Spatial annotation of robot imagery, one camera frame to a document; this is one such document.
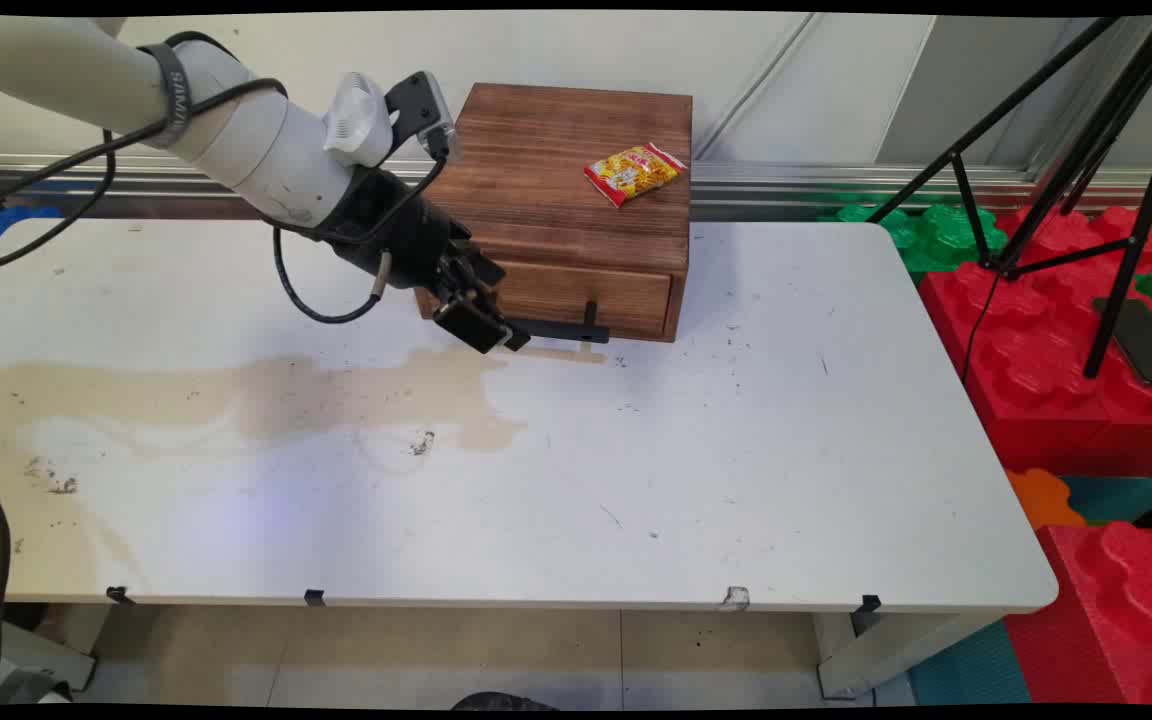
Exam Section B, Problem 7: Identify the black tripod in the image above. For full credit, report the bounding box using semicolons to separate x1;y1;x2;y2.
866;15;1152;379

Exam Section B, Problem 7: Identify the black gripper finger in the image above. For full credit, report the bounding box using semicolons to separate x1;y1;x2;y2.
449;243;534;352
431;288;515;356

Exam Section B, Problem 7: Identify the yellow red snack packet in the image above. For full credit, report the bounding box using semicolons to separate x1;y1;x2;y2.
583;143;687;208

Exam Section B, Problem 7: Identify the white ribbed wrist mount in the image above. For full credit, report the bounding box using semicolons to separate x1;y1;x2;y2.
323;72;399;169

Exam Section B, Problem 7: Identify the wooden drawer with black handle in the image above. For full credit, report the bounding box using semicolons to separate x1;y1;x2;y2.
491;260;675;346

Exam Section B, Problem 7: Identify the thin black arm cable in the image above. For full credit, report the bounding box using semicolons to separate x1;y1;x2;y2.
0;78;449;326

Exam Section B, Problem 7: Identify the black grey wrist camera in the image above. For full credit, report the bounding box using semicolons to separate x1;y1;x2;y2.
384;72;463;163

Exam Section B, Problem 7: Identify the brown wooden drawer cabinet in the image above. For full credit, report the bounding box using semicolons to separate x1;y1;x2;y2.
414;83;694;344

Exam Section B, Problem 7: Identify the aluminium wall rail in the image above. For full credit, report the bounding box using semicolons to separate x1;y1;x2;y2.
0;152;1152;223

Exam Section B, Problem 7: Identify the white table leg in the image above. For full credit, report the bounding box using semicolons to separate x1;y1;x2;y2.
0;605;97;701
814;610;999;699

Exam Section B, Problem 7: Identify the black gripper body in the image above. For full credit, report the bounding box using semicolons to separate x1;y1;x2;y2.
321;165;479;293

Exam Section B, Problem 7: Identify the black phone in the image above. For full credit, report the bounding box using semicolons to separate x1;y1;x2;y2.
1094;297;1152;388

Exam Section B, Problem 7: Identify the large red foam block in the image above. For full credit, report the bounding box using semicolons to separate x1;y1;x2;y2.
921;205;1152;476

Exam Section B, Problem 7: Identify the teal foam mat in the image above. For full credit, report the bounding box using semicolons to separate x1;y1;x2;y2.
911;620;1032;706

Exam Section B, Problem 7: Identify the orange foam piece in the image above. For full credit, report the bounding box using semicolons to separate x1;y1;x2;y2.
1006;468;1087;531

